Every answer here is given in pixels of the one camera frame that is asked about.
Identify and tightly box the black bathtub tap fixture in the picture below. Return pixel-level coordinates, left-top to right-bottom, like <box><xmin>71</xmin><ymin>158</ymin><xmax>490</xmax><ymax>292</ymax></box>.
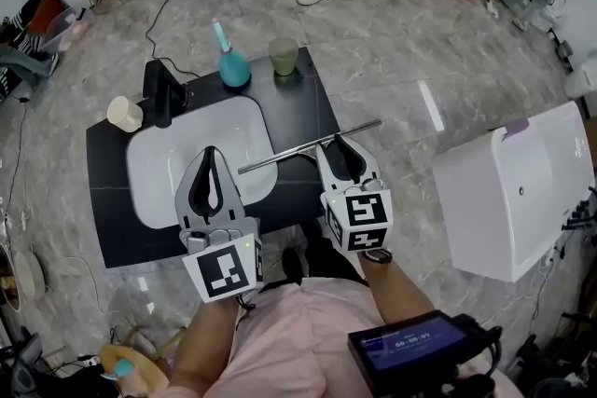
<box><xmin>562</xmin><ymin>185</ymin><xmax>597</xmax><ymax>246</ymax></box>

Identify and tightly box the black table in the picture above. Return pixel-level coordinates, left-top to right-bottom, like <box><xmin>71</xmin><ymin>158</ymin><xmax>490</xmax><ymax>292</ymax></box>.
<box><xmin>85</xmin><ymin>46</ymin><xmax>340</xmax><ymax>269</ymax></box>

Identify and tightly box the striped bag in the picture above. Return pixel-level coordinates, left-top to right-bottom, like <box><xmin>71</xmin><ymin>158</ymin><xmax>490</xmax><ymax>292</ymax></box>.
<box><xmin>0</xmin><ymin>0</ymin><xmax>52</xmax><ymax>57</ymax></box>

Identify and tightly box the purple tape strip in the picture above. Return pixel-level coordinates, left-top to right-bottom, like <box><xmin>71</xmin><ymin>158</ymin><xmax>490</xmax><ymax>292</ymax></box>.
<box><xmin>504</xmin><ymin>117</ymin><xmax>532</xmax><ymax>141</ymax></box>

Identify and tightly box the person's pink shirt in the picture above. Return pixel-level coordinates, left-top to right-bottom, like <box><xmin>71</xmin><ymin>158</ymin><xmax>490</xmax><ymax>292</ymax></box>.
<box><xmin>153</xmin><ymin>277</ymin><xmax>514</xmax><ymax>398</ymax></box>

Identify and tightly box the cream cup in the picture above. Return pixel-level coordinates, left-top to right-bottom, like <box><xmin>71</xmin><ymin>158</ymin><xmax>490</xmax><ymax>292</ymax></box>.
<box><xmin>105</xmin><ymin>95</ymin><xmax>145</xmax><ymax>134</ymax></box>

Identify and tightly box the white bathtub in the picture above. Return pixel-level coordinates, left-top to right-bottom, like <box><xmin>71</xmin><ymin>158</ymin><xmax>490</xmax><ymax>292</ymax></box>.
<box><xmin>431</xmin><ymin>100</ymin><xmax>597</xmax><ymax>283</ymax></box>

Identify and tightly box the person's left black shoe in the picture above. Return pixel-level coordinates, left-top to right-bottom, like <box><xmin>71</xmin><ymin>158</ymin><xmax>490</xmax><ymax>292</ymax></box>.
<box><xmin>282</xmin><ymin>246</ymin><xmax>304</xmax><ymax>285</ymax></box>

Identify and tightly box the white toilet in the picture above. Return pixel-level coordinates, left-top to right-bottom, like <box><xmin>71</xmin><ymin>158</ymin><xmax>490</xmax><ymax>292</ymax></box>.
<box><xmin>563</xmin><ymin>60</ymin><xmax>597</xmax><ymax>99</ymax></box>

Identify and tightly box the green translucent cup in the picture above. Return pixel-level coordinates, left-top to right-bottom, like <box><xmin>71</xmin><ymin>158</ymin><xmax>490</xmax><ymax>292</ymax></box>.
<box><xmin>268</xmin><ymin>36</ymin><xmax>299</xmax><ymax>76</ymax></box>

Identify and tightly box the black wrist strap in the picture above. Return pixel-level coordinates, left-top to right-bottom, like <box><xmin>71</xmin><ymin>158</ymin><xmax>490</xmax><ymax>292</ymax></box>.
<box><xmin>363</xmin><ymin>248</ymin><xmax>393</xmax><ymax>265</ymax></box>

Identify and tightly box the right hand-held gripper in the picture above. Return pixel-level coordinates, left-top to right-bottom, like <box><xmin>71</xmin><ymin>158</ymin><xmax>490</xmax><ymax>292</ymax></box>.
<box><xmin>315</xmin><ymin>134</ymin><xmax>395</xmax><ymax>254</ymax></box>

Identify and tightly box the black screen device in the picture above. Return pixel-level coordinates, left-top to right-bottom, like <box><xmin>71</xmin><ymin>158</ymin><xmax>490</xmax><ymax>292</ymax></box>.
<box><xmin>347</xmin><ymin>310</ymin><xmax>503</xmax><ymax>398</ymax></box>

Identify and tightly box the teal brush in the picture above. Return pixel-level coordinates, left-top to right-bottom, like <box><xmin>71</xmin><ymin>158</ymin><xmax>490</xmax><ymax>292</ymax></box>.
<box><xmin>100</xmin><ymin>357</ymin><xmax>136</xmax><ymax>381</ymax></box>

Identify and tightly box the person's left forearm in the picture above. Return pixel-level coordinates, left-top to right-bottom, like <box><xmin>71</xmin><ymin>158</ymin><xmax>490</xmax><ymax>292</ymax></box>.
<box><xmin>170</xmin><ymin>297</ymin><xmax>242</xmax><ymax>392</ymax></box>

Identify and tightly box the teal bottle with long nozzle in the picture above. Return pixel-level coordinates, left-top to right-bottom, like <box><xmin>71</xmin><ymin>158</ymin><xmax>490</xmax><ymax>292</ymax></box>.
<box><xmin>211</xmin><ymin>17</ymin><xmax>252</xmax><ymax>89</ymax></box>

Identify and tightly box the wooden stool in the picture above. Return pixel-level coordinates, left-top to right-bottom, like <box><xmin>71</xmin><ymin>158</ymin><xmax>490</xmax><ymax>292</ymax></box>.
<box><xmin>98</xmin><ymin>343</ymin><xmax>169</xmax><ymax>398</ymax></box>

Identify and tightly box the round white disc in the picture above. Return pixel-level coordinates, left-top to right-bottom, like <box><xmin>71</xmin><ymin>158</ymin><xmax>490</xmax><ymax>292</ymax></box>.
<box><xmin>12</xmin><ymin>250</ymin><xmax>47</xmax><ymax>299</ymax></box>

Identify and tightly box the black floor cable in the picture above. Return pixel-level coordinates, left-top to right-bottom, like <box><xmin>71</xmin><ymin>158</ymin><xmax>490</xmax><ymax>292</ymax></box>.
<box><xmin>145</xmin><ymin>0</ymin><xmax>201</xmax><ymax>80</ymax></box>

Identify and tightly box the metal squeegee with blue handle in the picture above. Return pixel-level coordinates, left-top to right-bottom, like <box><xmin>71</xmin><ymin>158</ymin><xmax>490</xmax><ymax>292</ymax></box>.
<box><xmin>237</xmin><ymin>119</ymin><xmax>383</xmax><ymax>176</ymax></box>

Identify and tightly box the black faucet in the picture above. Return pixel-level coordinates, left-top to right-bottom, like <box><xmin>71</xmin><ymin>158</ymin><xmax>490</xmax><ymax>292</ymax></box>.
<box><xmin>142</xmin><ymin>59</ymin><xmax>190</xmax><ymax>130</ymax></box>

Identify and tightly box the pink storage box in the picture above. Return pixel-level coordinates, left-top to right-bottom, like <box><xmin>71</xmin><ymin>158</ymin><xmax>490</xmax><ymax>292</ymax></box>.
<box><xmin>41</xmin><ymin>7</ymin><xmax>92</xmax><ymax>55</ymax></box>

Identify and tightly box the person's right forearm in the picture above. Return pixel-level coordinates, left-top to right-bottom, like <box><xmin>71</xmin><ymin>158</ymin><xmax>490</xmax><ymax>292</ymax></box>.
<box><xmin>361</xmin><ymin>258</ymin><xmax>437</xmax><ymax>325</ymax></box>

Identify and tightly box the white sink basin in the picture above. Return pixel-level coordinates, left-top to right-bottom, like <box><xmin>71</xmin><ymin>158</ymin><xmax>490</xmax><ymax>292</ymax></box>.
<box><xmin>125</xmin><ymin>95</ymin><xmax>280</xmax><ymax>230</ymax></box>

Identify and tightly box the person's black shoe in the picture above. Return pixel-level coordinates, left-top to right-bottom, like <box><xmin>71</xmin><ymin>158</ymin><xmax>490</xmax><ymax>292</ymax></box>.
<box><xmin>282</xmin><ymin>246</ymin><xmax>304</xmax><ymax>285</ymax></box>
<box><xmin>302</xmin><ymin>221</ymin><xmax>327</xmax><ymax>248</ymax></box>

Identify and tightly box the person's right black shoe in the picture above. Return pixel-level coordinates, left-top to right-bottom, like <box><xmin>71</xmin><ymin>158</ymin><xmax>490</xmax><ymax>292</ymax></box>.
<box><xmin>302</xmin><ymin>221</ymin><xmax>327</xmax><ymax>248</ymax></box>

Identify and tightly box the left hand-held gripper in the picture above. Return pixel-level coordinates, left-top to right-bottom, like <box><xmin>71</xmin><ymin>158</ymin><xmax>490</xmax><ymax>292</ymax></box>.
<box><xmin>174</xmin><ymin>146</ymin><xmax>265</xmax><ymax>304</ymax></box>

